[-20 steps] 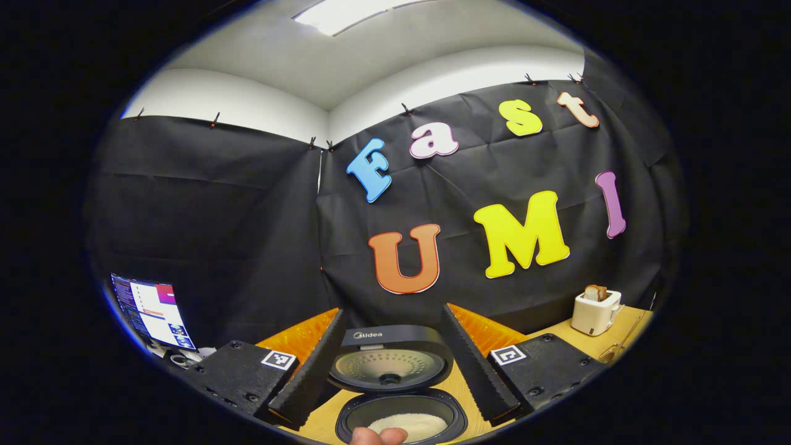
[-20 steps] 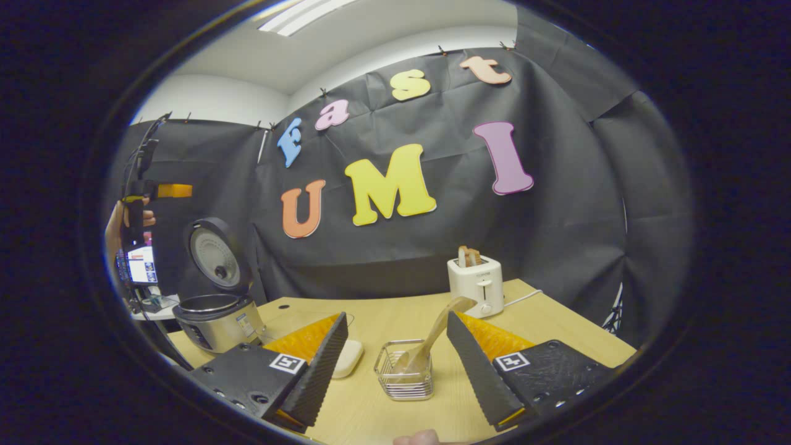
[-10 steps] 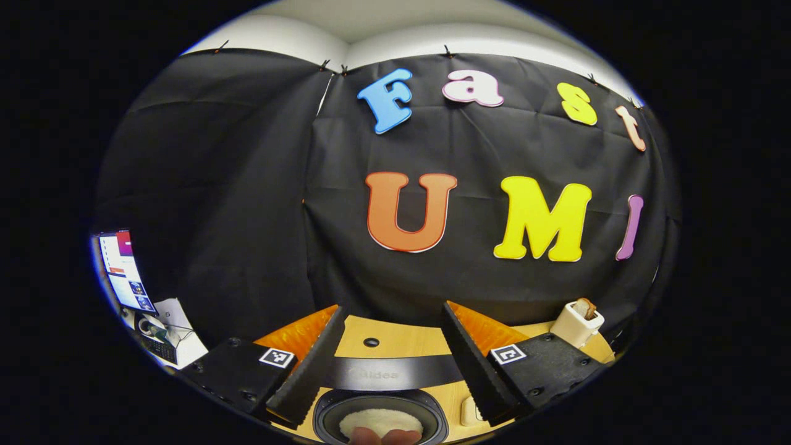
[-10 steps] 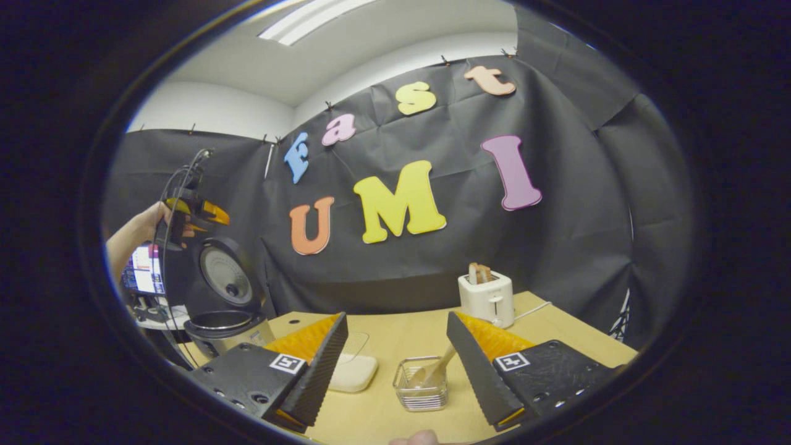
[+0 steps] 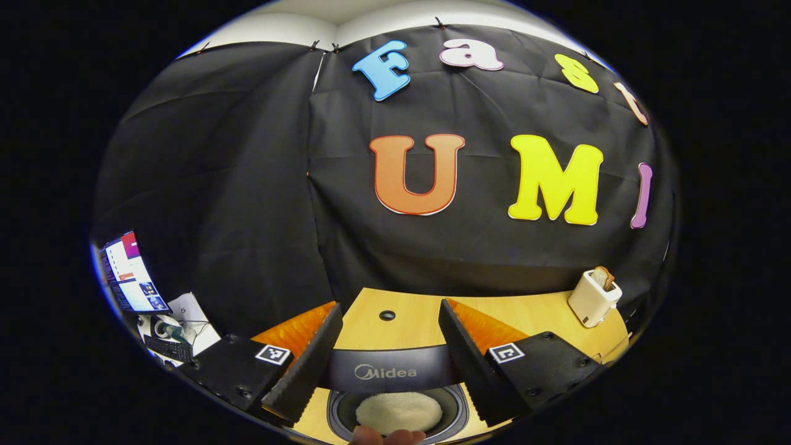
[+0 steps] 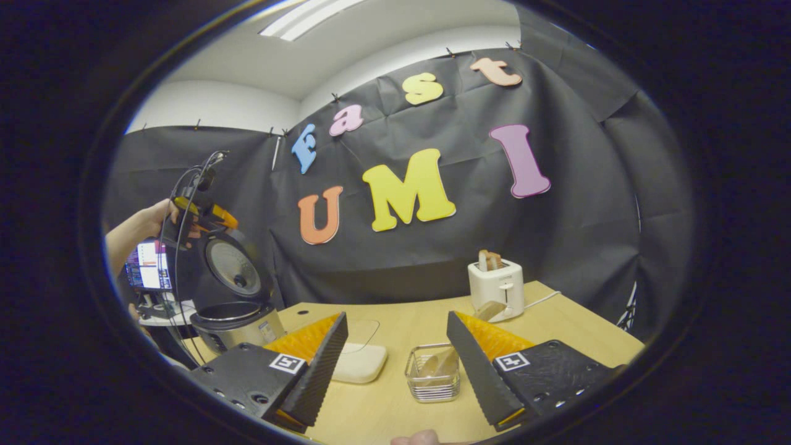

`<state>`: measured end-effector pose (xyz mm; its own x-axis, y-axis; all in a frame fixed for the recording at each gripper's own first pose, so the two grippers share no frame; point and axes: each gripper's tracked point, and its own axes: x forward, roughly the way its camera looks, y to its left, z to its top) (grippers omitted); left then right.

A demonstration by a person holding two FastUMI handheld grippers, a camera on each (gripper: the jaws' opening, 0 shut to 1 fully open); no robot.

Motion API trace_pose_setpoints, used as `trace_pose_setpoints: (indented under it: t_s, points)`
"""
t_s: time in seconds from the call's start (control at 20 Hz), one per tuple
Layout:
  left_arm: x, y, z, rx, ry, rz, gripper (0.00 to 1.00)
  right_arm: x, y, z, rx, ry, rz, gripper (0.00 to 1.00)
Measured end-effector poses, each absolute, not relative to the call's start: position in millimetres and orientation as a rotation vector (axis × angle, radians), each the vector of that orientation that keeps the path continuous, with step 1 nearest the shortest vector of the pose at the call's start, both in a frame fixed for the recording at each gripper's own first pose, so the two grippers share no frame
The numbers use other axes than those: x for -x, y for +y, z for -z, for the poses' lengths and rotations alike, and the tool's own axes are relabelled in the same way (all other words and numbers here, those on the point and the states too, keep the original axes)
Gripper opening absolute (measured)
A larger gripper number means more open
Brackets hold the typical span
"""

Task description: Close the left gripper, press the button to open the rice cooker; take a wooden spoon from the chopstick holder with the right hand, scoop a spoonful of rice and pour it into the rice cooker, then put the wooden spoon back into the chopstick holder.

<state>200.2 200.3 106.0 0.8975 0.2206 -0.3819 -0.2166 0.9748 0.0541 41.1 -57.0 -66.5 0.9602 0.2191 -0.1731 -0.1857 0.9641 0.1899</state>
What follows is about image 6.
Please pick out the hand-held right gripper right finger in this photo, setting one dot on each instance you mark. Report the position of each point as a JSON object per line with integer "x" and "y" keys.
{"x": 482, "y": 377}

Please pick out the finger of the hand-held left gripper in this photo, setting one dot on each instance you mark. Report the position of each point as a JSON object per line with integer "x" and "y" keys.
{"x": 185, "y": 205}
{"x": 224, "y": 216}

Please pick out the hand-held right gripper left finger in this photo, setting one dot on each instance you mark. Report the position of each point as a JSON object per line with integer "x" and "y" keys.
{"x": 315, "y": 377}

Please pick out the clear box of rice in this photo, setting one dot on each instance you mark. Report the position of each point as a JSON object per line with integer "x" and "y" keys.
{"x": 361, "y": 364}

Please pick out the wooden spoon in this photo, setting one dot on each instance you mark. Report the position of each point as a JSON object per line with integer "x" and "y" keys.
{"x": 491, "y": 309}

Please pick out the black silver rice cooker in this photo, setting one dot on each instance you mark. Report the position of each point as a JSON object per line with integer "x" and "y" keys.
{"x": 238, "y": 324}

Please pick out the computer monitor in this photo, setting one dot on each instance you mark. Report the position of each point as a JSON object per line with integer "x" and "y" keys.
{"x": 148, "y": 266}

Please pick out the white toaster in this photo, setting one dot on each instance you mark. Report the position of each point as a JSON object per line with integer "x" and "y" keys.
{"x": 494, "y": 290}

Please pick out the white side table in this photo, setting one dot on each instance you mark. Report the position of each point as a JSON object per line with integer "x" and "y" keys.
{"x": 170, "y": 318}

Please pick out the toasted bread slice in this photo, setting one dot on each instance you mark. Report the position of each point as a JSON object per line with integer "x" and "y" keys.
{"x": 490, "y": 259}

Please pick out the black backdrop cloth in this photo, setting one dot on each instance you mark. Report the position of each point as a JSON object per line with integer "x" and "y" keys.
{"x": 556, "y": 247}

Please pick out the ceiling light panel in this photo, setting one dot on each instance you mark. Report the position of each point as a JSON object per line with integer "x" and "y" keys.
{"x": 309, "y": 18}

